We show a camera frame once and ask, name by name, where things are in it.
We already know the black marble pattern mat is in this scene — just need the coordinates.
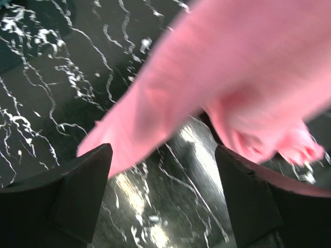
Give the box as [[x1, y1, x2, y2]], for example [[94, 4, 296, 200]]
[[0, 0, 331, 248]]

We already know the pink t shirt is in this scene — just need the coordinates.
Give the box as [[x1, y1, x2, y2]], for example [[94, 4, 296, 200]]
[[77, 1, 330, 176]]

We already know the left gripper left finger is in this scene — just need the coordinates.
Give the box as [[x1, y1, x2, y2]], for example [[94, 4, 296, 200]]
[[1, 144, 113, 248]]

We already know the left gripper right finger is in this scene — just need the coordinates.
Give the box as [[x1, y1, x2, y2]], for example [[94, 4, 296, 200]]
[[215, 145, 330, 247]]

